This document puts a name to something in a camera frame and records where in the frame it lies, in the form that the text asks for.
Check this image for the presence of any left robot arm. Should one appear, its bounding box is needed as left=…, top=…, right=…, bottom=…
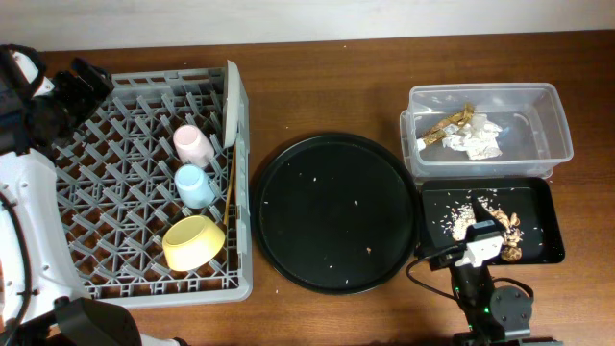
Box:
left=1, top=44, right=161, bottom=345

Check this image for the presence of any pink cup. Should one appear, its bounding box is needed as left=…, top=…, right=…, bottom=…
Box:
left=173, top=125, right=215, bottom=168

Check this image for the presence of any yellow bowl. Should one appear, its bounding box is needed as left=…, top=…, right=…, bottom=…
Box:
left=162, top=215, right=226, bottom=271

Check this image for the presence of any gold snack wrapper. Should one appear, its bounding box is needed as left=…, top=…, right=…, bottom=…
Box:
left=417, top=103, right=475, bottom=150

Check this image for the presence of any blue cup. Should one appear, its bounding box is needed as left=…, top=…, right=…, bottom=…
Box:
left=174, top=164, right=215, bottom=209

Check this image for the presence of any grey dishwasher rack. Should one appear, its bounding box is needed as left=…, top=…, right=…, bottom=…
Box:
left=54, top=65, right=253, bottom=309

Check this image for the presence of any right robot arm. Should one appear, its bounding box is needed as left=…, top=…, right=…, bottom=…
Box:
left=429, top=196, right=561, bottom=345

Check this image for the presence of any white tissue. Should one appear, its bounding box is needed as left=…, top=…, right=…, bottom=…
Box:
left=442, top=113, right=503, bottom=161

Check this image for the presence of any grey plate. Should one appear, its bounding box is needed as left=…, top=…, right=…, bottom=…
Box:
left=223, top=61, right=241, bottom=148

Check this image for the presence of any round black tray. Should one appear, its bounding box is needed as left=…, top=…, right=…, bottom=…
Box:
left=251, top=133, right=424, bottom=295

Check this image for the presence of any clear plastic bin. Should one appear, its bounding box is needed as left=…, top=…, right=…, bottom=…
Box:
left=400, top=83, right=574, bottom=180

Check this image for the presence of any wooden chopstick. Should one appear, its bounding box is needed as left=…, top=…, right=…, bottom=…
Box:
left=223, top=144, right=236, bottom=228

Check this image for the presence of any black rectangular tray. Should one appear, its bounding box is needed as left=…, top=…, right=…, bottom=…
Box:
left=419, top=177, right=565, bottom=264

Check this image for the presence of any food scraps and rice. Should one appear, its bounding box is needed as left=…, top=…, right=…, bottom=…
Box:
left=433, top=189, right=525, bottom=263

